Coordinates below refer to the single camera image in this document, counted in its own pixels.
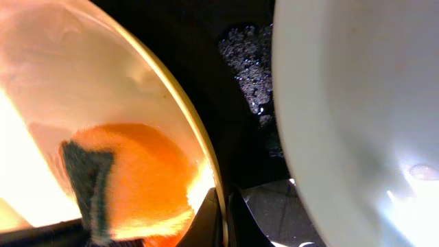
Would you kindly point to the light blue plate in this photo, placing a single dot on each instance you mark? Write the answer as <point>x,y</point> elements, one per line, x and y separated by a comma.
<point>356,103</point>

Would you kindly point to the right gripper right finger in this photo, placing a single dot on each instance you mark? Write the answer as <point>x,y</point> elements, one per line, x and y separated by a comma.
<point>243,230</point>

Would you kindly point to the yellow plate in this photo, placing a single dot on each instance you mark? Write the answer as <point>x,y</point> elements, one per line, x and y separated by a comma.
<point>67,66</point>

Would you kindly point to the orange green scrub sponge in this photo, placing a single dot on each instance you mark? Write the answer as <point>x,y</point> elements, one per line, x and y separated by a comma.
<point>131,182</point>

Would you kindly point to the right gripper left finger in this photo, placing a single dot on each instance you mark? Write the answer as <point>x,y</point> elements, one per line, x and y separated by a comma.
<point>206,229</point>

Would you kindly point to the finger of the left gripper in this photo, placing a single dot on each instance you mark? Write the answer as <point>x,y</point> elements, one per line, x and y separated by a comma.
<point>64,234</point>

